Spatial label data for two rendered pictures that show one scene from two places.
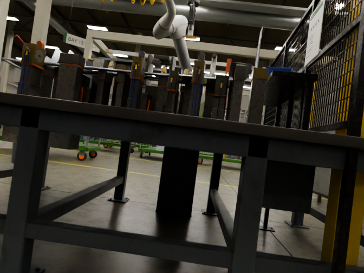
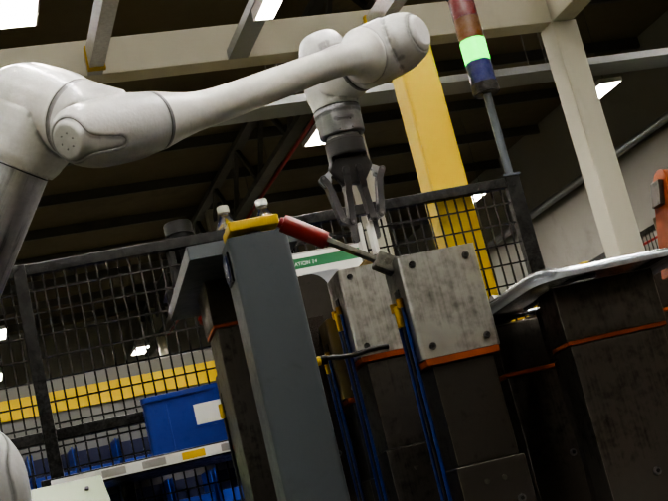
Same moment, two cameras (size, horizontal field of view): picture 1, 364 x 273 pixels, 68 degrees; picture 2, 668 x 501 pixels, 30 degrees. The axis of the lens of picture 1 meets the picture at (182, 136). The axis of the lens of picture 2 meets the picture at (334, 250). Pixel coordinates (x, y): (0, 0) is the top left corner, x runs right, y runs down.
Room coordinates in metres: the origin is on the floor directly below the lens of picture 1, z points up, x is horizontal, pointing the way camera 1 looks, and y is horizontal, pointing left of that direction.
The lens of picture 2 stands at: (2.54, 2.13, 0.80)
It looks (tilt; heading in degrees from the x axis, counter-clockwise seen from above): 12 degrees up; 249
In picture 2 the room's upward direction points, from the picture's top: 14 degrees counter-clockwise
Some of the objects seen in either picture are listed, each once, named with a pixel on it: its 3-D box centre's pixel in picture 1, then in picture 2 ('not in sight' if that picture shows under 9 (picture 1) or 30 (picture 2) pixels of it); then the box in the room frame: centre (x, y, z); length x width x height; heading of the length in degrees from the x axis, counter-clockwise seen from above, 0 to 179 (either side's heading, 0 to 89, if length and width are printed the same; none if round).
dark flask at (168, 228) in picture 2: not in sight; (184, 256); (1.78, -0.79, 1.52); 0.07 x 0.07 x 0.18
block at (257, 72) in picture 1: (255, 102); not in sight; (1.48, -0.38, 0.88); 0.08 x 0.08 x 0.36; 83
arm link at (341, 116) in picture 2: not in sight; (340, 125); (1.65, 0.04, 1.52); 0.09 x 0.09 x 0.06
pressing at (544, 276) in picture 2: (134, 73); (447, 367); (1.70, 0.36, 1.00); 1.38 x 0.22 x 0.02; 83
